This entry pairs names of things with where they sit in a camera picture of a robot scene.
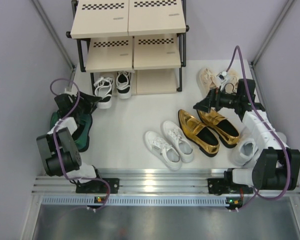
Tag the beige sneaker one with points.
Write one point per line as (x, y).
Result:
(207, 80)
(233, 78)

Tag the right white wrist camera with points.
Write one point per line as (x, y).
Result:
(222, 79)

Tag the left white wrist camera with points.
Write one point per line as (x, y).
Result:
(70, 90)

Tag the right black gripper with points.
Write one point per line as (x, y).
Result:
(213, 100)

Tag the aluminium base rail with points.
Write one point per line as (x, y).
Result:
(153, 182)

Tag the beige black-framed shoe shelf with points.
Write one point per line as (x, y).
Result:
(146, 38)

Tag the perforated grey cable duct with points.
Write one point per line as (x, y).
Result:
(158, 201)

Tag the green pointed shoe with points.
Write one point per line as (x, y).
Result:
(81, 135)
(55, 117)

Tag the white chunky sneaker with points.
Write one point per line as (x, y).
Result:
(282, 137)
(243, 152)

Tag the beige sneaker left one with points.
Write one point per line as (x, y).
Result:
(207, 80)

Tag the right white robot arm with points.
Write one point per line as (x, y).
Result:
(272, 165)

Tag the beige sneaker right one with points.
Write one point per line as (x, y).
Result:
(233, 78)

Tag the gold loafer one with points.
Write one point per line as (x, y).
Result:
(198, 133)
(226, 131)

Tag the white sneaker one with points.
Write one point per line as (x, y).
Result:
(176, 137)
(164, 151)

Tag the white chunky sneaker left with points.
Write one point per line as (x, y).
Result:
(243, 152)

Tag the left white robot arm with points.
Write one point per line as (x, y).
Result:
(60, 149)

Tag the gold loafer left one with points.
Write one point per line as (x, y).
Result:
(198, 133)

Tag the black white sneaker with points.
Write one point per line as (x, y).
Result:
(124, 84)
(104, 89)

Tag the white chunky sneaker right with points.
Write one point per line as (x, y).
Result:
(282, 137)

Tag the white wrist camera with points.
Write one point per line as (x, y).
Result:
(222, 79)
(70, 90)

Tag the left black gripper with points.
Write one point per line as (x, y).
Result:
(90, 102)

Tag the left green pointed shoe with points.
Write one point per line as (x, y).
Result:
(55, 117)

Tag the right green pointed shoe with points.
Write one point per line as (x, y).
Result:
(81, 135)

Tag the gold loafer right one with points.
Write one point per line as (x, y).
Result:
(226, 131)

